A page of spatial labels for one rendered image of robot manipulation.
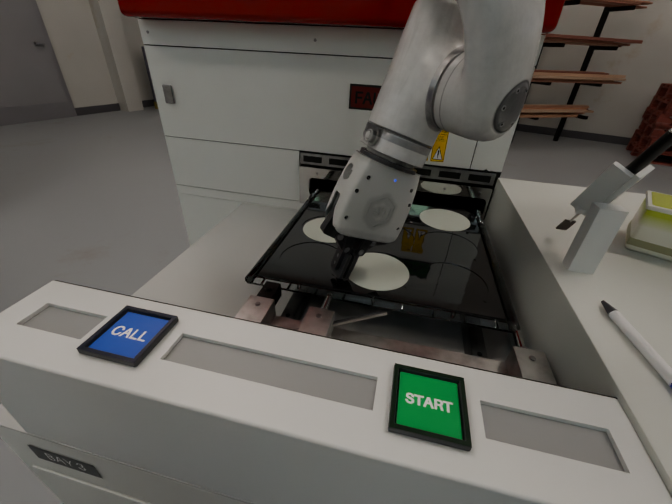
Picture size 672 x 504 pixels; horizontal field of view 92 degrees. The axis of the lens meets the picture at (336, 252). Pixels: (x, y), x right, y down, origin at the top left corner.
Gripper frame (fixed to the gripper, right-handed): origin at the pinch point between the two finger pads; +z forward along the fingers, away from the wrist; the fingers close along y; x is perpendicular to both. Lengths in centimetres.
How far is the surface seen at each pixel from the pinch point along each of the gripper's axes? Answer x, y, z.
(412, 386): -22.7, -4.9, -2.2
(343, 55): 35.0, 4.0, -27.6
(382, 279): -2.4, 5.9, 0.6
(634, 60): 330, 572, -237
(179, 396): -17.2, -20.7, 4.0
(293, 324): -5.0, -6.8, 7.4
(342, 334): -8.7, -1.7, 5.6
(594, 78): 303, 472, -176
